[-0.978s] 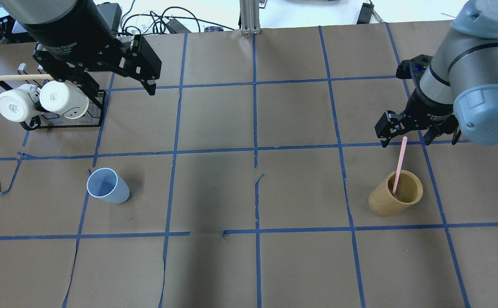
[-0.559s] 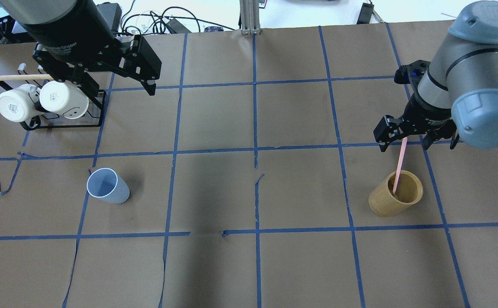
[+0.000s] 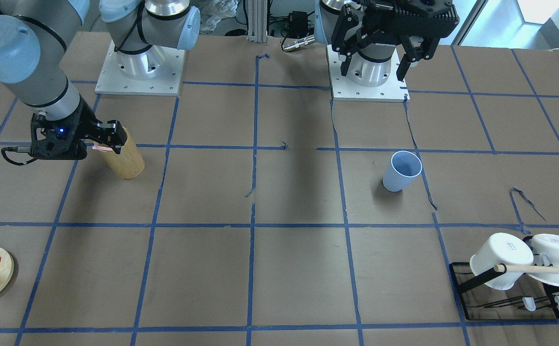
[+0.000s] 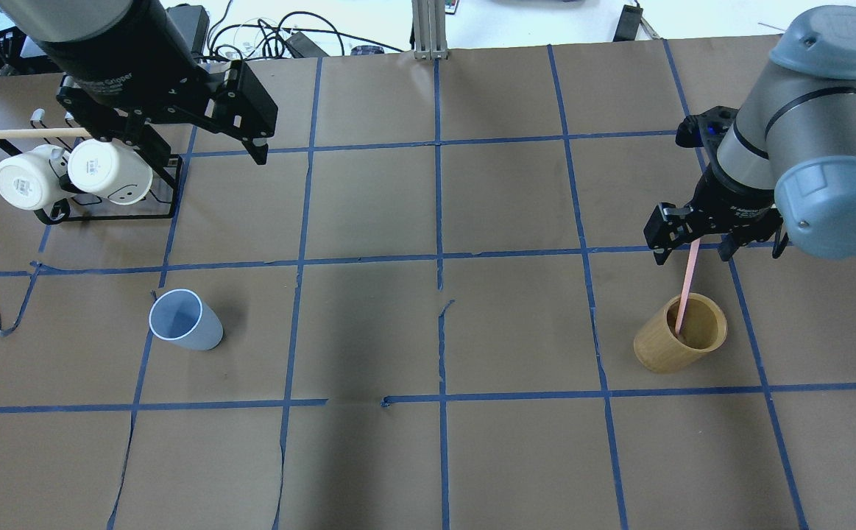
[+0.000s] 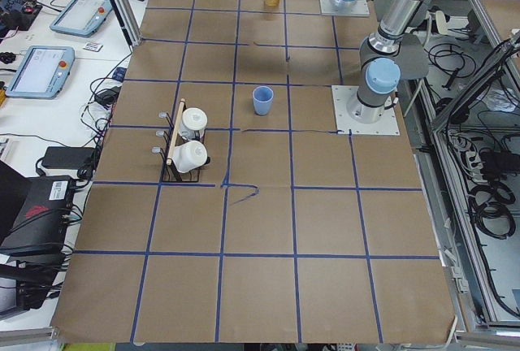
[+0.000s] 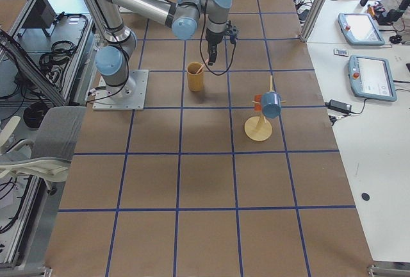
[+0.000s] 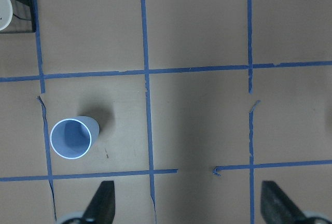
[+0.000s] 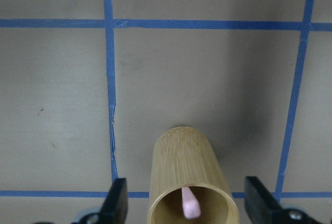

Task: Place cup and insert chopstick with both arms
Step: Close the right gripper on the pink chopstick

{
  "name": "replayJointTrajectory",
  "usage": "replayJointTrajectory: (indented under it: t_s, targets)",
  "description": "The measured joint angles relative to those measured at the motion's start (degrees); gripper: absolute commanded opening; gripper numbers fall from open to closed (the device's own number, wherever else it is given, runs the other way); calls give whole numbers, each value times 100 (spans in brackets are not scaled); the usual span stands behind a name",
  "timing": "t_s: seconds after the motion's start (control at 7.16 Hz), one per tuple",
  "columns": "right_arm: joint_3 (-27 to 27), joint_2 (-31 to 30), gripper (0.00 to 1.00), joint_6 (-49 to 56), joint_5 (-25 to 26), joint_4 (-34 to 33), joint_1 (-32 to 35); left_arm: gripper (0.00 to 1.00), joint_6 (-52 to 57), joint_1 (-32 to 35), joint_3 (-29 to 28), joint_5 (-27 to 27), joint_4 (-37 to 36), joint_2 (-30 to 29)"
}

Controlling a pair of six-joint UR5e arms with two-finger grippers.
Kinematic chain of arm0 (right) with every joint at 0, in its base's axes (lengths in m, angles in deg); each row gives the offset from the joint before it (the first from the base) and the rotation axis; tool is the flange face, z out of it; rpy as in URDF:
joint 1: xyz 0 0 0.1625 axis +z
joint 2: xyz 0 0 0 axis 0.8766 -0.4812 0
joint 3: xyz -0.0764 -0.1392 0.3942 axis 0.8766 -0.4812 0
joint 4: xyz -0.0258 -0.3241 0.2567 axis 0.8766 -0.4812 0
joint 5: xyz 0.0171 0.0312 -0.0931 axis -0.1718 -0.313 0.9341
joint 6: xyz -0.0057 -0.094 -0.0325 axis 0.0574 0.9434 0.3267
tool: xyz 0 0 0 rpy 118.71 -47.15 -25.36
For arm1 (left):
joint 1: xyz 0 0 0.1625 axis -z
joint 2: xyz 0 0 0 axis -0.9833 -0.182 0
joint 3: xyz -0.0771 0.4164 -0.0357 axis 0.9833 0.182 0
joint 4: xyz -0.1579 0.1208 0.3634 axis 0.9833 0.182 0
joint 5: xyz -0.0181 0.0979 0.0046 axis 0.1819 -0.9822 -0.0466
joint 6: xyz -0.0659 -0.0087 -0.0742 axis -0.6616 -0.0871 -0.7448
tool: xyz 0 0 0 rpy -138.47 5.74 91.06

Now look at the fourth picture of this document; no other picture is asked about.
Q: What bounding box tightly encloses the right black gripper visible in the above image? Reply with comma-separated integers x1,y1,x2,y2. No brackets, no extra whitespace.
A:
643,105,790,266

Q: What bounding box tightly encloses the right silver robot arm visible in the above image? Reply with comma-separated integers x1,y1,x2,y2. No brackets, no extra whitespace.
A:
643,4,856,265

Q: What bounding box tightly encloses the white mug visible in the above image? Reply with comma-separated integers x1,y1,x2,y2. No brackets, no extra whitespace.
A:
0,144,74,211
67,140,154,205

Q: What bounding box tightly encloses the pink chopstick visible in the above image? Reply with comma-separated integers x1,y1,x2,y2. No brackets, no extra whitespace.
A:
673,239,701,338

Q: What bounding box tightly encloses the bamboo chopstick holder cup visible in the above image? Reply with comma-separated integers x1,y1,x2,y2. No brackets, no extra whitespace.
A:
632,293,728,375

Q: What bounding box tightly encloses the wooden rack handle rod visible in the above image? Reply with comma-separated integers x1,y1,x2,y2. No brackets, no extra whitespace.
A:
0,127,93,140

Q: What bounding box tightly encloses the aluminium frame post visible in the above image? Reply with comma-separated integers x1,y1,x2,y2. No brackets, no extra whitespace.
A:
411,0,449,60

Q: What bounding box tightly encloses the white mug near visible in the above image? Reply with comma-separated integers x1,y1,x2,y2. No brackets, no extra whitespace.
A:
0,144,74,211

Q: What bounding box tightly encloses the black wire cup rack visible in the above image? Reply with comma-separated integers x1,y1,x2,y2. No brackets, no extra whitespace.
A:
13,137,183,226

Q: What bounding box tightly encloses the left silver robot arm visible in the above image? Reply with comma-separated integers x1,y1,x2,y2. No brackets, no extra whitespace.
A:
0,1,277,168

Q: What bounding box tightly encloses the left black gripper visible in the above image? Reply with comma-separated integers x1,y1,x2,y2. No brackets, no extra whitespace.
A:
55,56,277,185

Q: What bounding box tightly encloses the light blue plastic cup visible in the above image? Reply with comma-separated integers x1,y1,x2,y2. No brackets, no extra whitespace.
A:
148,289,224,351

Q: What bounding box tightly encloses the white mug far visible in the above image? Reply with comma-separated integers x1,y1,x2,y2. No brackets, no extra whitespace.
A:
67,140,154,205

